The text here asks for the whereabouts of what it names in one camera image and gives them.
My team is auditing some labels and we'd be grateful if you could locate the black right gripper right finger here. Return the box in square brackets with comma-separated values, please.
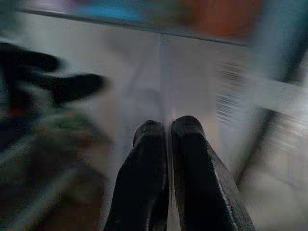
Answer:
[170, 115, 257, 231]

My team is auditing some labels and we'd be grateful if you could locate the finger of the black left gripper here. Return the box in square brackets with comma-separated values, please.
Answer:
[14, 47, 64, 74]
[28, 73, 111, 108]

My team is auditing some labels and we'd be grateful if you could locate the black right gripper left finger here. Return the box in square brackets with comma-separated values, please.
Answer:
[103, 119, 170, 231]

